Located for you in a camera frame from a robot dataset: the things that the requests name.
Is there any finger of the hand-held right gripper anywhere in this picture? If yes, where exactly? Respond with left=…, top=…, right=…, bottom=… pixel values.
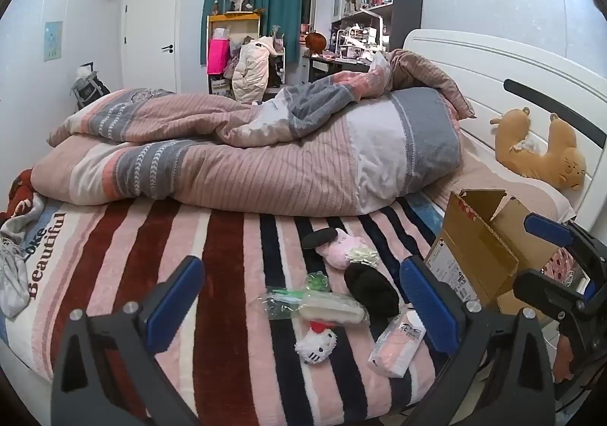
left=514, top=268, right=599, bottom=328
left=524, top=213, right=607, bottom=275

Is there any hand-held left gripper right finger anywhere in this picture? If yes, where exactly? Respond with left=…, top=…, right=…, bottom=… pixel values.
left=399, top=255, right=555, bottom=426

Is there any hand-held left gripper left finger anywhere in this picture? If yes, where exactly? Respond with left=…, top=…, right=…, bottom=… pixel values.
left=50, top=255, right=207, bottom=426

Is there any pink tissue packet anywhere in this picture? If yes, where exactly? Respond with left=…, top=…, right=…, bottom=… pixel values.
left=369, top=305, right=428, bottom=378

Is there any black sock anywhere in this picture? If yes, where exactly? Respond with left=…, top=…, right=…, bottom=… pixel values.
left=344, top=262, right=400, bottom=317

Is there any cardboard box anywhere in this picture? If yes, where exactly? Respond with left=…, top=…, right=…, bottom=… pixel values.
left=423, top=189, right=577, bottom=341

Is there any clear plastic packet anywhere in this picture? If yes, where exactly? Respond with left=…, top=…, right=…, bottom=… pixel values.
left=261, top=271, right=370, bottom=327

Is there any pink plush toy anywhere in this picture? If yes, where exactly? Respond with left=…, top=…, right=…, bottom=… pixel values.
left=303, top=227, right=380, bottom=271

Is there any white cat plush toy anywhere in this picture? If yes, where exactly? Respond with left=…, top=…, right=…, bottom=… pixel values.
left=295, top=319, right=338, bottom=366

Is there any person's right hand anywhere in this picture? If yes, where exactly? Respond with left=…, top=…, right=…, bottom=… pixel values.
left=552, top=336, right=576, bottom=384

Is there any pink dotted cloth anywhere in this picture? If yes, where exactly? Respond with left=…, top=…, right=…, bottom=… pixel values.
left=541, top=248, right=577, bottom=279

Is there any striped plush blanket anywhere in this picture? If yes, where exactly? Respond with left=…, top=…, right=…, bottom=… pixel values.
left=0, top=196, right=456, bottom=426

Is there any orange cat plush toy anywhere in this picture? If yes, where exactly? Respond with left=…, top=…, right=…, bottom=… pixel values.
left=490, top=107, right=588, bottom=192

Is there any pink pillow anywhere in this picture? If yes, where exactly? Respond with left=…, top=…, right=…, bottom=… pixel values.
left=422, top=155, right=577, bottom=222

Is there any grey garment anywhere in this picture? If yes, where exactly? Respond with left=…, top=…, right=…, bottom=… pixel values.
left=0, top=198, right=46, bottom=319

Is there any pink grey striped duvet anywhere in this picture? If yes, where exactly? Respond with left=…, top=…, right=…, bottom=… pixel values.
left=31, top=49, right=477, bottom=218

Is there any white bed headboard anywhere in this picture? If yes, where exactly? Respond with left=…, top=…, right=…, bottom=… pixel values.
left=403, top=28, right=607, bottom=218

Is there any red plush cloth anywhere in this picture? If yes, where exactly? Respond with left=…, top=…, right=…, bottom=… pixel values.
left=0, top=170, right=46, bottom=222

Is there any grey backpack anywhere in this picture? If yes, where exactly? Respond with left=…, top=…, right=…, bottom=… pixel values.
left=71, top=65, right=111, bottom=111

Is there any white puffy jacket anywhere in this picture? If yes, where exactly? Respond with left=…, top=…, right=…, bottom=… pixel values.
left=231, top=37, right=280, bottom=103

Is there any dark desk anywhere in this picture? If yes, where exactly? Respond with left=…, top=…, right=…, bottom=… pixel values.
left=301, top=51, right=375, bottom=85

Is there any white door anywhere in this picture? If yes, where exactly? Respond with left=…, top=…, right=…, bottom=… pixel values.
left=121, top=0, right=181, bottom=95

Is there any brown globe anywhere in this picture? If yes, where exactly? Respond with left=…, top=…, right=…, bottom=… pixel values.
left=305, top=30, right=327, bottom=54

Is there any yellow shelf unit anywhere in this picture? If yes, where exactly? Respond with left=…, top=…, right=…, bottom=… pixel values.
left=206, top=13, right=285, bottom=99

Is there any blue wall poster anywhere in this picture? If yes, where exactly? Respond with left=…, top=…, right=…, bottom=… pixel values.
left=44, top=21, right=63, bottom=62

